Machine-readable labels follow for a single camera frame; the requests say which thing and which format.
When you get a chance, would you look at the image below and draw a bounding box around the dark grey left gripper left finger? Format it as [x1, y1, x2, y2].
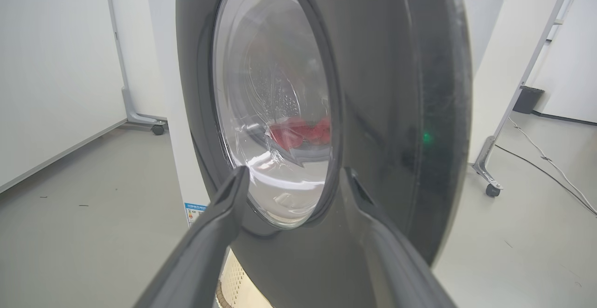
[133, 166, 250, 308]

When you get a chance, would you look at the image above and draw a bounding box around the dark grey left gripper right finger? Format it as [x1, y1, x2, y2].
[343, 167, 456, 308]

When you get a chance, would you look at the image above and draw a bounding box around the red and white garment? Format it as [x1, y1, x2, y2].
[268, 116, 332, 153]

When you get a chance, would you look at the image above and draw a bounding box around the dark round glass washer door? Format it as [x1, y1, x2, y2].
[176, 0, 473, 308]

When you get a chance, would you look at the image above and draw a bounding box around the cream perforated basket brown rim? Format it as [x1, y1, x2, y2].
[215, 249, 274, 308]

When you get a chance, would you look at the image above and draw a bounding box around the white front-load washing machine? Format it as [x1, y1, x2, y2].
[145, 0, 512, 230]

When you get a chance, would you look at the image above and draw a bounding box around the blue energy label sticker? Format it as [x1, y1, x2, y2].
[184, 202, 207, 229]

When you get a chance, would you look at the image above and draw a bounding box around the white partition with grey caster stand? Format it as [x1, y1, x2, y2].
[0, 0, 169, 195]
[468, 0, 584, 198]

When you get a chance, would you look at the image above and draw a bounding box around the small black box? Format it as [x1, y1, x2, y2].
[513, 85, 545, 115]

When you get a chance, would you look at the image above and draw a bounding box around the black floor cable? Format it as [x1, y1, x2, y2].
[494, 144, 597, 216]

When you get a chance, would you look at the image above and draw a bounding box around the white floor cable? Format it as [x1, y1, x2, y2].
[507, 117, 597, 216]

